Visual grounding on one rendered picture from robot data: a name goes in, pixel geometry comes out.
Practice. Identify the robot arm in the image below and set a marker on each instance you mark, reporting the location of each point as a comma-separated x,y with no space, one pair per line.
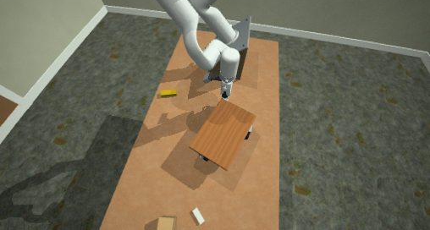
186,17

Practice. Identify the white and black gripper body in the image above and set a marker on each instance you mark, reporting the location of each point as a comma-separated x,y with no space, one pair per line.
226,87

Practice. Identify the yellow flat bar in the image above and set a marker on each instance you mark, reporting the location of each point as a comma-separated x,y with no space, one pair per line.
165,93

